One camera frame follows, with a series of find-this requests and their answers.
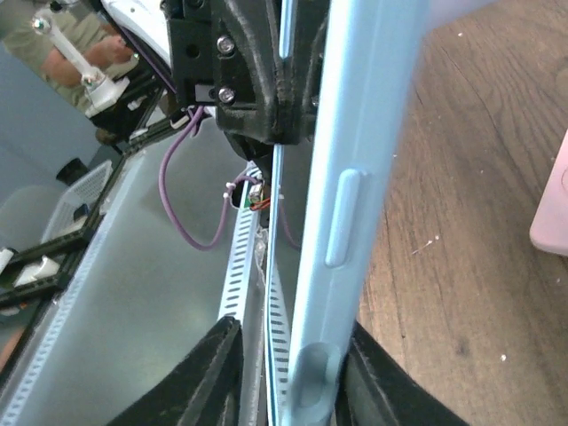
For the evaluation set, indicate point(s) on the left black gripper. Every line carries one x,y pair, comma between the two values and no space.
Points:
224,54

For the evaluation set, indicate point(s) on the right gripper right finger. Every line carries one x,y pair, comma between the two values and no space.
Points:
375,390

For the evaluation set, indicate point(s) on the phone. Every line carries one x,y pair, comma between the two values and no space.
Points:
369,57

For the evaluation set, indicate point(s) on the pink phone case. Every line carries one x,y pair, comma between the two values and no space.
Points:
548,231

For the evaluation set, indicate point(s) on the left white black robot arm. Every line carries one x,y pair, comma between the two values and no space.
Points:
146,28

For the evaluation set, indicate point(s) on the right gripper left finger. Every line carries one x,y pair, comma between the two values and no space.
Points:
202,389

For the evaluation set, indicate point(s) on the white plastic basket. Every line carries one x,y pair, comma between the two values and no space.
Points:
76,203

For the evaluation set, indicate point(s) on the person in green shirt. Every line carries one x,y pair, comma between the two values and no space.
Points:
79,54

